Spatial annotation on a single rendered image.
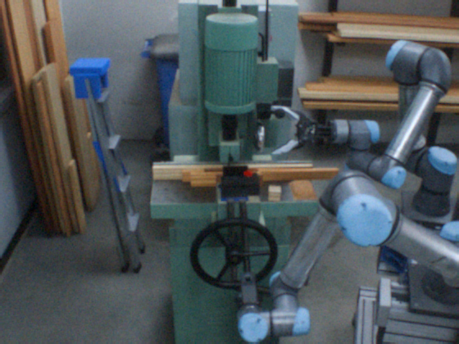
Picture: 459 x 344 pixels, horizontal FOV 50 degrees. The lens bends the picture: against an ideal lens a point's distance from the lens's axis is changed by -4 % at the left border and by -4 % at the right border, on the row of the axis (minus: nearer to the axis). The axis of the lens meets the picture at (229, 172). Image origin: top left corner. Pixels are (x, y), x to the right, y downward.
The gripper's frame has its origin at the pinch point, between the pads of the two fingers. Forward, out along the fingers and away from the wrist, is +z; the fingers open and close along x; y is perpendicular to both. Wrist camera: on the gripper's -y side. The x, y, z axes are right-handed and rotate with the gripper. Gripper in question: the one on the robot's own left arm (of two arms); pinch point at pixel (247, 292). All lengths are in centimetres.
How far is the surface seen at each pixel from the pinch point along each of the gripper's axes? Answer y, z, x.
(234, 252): -14.0, -3.2, -3.6
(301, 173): -38, 25, 23
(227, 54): -77, -6, -3
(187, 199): -31.0, 12.7, -19.3
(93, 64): -93, 67, -65
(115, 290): 20, 102, -67
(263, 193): -31.7, 17.0, 7.7
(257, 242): -14.0, 19.7, 5.1
